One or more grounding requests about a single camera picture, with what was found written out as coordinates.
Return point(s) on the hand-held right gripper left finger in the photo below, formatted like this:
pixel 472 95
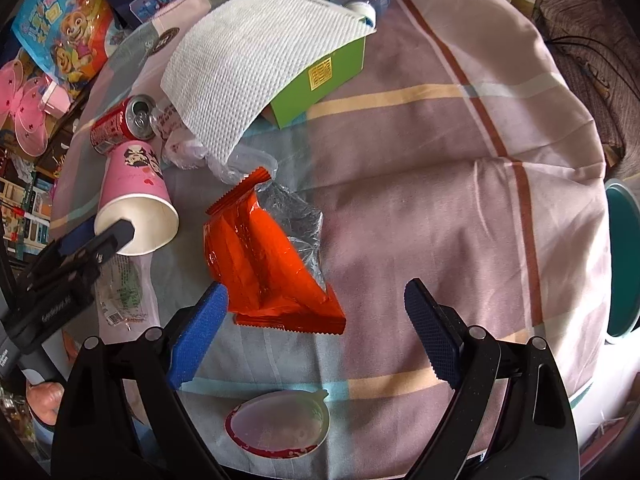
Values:
pixel 200 335

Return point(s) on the clear plastic bag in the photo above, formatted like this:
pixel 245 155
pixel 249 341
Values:
pixel 187 147

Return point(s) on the white lid with red rim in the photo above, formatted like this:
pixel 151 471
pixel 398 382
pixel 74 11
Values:
pixel 277 422

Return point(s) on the red soda can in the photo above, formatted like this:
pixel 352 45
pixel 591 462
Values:
pixel 120 125

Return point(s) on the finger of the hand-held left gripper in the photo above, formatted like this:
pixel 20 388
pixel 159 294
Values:
pixel 117 237
pixel 75 240

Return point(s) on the clear wrapper with green print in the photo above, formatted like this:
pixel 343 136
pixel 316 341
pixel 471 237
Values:
pixel 125 295

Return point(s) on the small pink box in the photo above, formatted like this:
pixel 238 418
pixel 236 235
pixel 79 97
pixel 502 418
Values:
pixel 56 100

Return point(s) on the green cardboard box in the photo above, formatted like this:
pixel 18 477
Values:
pixel 320 80

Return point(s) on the person's left hand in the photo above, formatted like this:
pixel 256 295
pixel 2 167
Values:
pixel 45 397

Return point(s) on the white paper towel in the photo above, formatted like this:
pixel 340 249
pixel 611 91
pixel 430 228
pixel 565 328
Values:
pixel 250 65

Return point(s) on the grey patterned cloth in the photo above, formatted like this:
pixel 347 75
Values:
pixel 585 50

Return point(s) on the pink paper cup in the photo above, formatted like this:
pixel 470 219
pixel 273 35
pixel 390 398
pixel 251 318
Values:
pixel 132 195

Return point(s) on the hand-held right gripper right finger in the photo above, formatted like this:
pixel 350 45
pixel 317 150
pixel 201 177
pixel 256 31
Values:
pixel 432 335

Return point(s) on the clear plastic wrapper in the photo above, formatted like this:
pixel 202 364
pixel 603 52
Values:
pixel 295 220

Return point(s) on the orange snack wrapper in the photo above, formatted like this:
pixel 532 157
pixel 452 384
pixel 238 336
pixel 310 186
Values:
pixel 265 265

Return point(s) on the pink butterfly wings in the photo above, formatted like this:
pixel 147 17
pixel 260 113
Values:
pixel 27 105

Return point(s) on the cartoon puppy bag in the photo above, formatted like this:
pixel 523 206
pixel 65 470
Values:
pixel 65 30

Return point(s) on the plaid tablecloth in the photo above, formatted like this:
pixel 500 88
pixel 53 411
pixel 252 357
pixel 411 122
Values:
pixel 425 185

